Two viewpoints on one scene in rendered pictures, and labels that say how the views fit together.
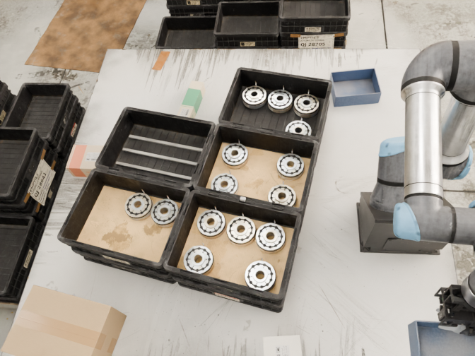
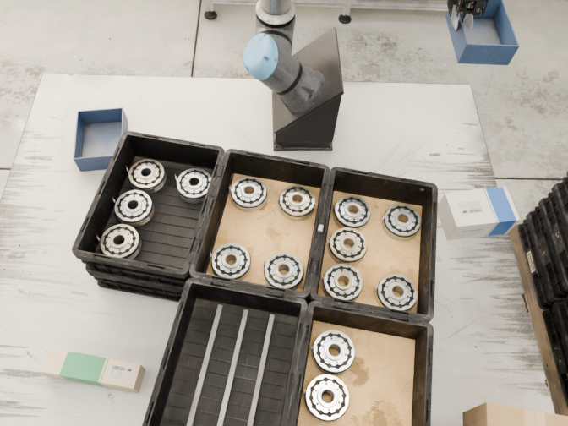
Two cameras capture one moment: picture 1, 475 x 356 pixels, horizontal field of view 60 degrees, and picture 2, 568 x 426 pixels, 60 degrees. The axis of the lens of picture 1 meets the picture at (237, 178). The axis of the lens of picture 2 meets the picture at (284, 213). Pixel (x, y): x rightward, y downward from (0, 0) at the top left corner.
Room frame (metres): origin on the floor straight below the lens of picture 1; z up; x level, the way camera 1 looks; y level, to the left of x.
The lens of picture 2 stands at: (0.93, 0.54, 2.06)
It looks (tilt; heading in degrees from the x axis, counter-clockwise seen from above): 60 degrees down; 251
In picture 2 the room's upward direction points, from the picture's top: 4 degrees clockwise
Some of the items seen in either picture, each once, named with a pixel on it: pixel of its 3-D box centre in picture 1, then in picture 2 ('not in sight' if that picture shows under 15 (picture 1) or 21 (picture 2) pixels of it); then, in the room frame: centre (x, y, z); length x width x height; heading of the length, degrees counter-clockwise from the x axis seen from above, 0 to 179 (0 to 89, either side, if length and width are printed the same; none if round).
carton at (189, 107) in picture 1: (190, 104); (94, 370); (1.28, 0.15, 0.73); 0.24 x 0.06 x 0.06; 155
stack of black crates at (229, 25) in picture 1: (249, 38); not in sight; (2.10, -0.25, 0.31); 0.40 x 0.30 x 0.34; 75
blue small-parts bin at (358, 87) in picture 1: (354, 87); (101, 139); (1.19, -0.60, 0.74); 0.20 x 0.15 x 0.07; 83
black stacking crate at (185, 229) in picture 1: (235, 246); (373, 248); (0.50, 0.05, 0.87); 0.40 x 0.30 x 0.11; 64
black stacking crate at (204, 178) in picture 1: (257, 172); (264, 227); (0.77, -0.08, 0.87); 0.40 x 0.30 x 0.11; 64
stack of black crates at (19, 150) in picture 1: (20, 181); not in sight; (1.29, 1.16, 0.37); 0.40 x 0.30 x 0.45; 165
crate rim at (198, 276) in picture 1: (233, 241); (377, 239); (0.50, 0.05, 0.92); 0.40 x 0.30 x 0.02; 64
